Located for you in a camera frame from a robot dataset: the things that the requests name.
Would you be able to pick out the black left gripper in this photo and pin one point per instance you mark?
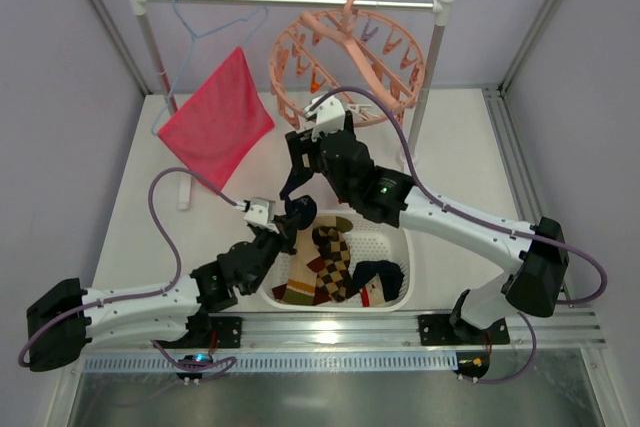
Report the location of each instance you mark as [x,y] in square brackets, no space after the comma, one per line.
[286,226]

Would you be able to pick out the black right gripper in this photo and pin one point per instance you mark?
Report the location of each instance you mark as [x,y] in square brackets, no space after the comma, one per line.
[302,152]

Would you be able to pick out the beige striped sock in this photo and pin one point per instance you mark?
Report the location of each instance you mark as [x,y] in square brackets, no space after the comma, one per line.
[300,288]

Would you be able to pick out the navy blue sock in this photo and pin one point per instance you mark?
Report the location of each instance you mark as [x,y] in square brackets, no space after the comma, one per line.
[303,210]
[377,282]

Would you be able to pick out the brown argyle sock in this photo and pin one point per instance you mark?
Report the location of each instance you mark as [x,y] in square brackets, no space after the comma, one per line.
[333,278]

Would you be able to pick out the pink round clip hanger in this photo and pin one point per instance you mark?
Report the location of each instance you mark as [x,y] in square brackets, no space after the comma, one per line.
[293,83]

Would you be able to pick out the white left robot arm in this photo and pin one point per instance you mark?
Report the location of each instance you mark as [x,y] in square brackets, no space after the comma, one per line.
[69,318]

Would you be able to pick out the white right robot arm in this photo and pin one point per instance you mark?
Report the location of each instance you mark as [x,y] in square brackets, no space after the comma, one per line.
[531,257]

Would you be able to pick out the pink towel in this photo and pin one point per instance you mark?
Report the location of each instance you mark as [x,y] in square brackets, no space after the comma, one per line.
[220,123]

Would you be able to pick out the white perforated plastic basket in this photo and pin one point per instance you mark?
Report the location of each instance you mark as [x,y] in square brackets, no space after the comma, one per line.
[367,241]

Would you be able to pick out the white metal clothes rack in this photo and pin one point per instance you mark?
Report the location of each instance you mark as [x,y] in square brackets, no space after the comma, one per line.
[150,52]

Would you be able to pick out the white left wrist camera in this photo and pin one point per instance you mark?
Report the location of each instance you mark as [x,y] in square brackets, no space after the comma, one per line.
[258,213]

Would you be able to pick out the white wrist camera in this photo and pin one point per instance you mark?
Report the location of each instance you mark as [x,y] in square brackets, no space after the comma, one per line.
[328,116]
[258,213]

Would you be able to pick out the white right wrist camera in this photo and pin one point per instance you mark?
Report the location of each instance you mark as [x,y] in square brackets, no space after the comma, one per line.
[328,116]

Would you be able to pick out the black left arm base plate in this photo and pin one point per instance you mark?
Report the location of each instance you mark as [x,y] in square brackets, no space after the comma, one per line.
[226,329]

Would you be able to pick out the aluminium front rail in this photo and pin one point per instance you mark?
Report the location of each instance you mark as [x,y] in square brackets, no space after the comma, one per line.
[386,341]

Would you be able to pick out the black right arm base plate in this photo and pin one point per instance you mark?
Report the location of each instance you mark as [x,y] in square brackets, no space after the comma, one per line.
[437,330]

